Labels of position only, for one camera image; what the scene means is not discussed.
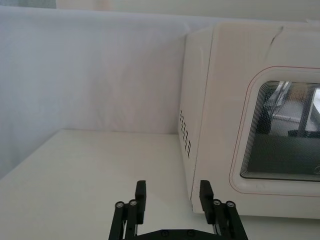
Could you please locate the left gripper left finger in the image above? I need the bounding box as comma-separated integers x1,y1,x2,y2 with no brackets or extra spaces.
108,179,148,240

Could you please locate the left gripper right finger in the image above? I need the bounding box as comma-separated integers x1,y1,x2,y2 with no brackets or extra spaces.
198,179,249,240

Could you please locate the white table cloth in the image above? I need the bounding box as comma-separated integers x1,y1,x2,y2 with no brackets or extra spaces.
0,128,320,240

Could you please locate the cream microwave oven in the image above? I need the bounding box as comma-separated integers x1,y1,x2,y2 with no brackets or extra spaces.
177,20,320,217

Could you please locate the white curtain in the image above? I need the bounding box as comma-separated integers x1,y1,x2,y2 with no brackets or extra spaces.
0,0,320,181

